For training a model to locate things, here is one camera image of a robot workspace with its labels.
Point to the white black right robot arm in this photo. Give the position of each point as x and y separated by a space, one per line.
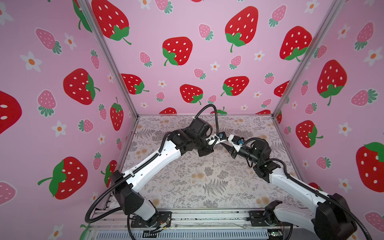
327 216

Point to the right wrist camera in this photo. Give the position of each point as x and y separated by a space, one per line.
236 141

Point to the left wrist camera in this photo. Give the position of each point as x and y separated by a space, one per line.
216 139

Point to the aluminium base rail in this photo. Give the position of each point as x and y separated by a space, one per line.
198 224

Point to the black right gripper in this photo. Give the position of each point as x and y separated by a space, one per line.
231 150

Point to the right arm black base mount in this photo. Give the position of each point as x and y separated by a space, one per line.
264 219

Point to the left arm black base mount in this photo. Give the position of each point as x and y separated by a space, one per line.
161 219

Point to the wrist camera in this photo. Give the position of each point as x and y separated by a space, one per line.
236 141
216 139

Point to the aluminium corner post left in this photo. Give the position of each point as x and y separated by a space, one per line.
108 22

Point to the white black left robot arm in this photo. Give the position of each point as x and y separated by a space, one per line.
127 185

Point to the aluminium corner post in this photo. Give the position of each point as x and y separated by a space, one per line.
108 22
327 22

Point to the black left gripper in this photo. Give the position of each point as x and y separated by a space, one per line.
207 151

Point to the aluminium corner post right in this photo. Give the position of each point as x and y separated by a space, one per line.
327 22

